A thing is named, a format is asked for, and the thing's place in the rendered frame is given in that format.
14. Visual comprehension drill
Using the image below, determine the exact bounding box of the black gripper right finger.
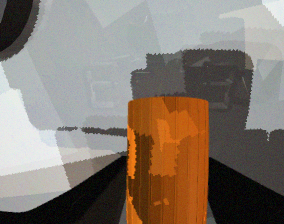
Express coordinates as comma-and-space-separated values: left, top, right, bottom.
207, 157, 284, 224

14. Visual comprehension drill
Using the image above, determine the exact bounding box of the orange cylinder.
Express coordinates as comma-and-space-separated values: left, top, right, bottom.
126, 96, 210, 224

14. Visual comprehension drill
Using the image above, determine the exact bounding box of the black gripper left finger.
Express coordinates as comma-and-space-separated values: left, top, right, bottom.
0, 156, 127, 224

